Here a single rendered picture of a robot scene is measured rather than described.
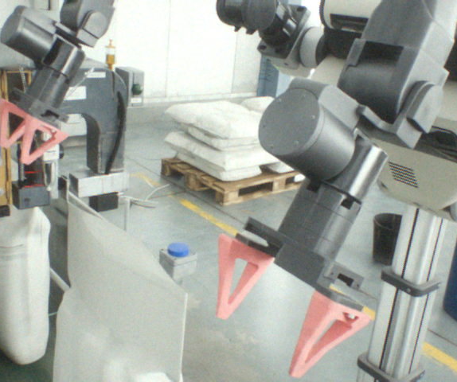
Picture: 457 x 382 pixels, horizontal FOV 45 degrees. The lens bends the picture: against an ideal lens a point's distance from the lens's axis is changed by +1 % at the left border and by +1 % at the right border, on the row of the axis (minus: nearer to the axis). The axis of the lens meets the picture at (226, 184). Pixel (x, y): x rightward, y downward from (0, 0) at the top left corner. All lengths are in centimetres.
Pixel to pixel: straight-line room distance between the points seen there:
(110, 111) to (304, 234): 100
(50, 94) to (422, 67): 63
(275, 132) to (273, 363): 219
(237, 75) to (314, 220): 660
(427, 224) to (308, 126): 91
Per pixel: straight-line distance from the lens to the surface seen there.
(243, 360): 257
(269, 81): 730
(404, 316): 140
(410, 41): 50
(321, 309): 44
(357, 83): 50
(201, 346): 262
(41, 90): 95
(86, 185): 144
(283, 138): 43
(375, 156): 49
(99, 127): 141
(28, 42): 93
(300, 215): 48
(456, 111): 100
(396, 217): 376
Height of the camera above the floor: 156
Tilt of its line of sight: 20 degrees down
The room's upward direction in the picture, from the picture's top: 6 degrees clockwise
